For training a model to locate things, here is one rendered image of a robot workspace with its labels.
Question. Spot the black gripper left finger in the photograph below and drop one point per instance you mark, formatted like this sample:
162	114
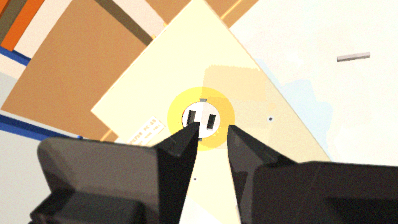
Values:
157	175

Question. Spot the grey flat bar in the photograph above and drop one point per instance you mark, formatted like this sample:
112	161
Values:
348	57

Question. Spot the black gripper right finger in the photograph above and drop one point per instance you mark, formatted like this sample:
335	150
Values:
270	188

